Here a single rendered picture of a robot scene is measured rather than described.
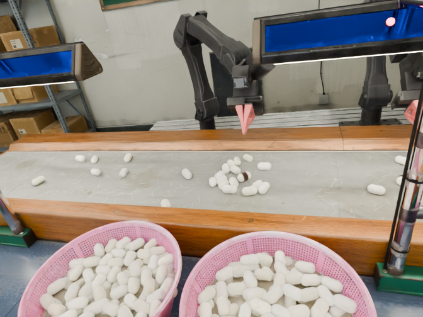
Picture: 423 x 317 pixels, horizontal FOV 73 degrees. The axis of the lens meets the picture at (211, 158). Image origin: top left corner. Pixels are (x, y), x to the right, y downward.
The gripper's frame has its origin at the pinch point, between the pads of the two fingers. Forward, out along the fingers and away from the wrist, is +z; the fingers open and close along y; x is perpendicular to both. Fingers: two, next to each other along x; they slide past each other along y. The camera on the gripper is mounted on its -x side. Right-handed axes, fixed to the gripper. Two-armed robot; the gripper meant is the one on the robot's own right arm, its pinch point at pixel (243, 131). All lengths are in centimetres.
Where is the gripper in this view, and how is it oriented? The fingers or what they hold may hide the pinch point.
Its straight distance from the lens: 81.6
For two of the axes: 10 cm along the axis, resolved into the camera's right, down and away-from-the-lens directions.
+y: 9.6, 0.0, -2.9
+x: 2.7, 3.4, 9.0
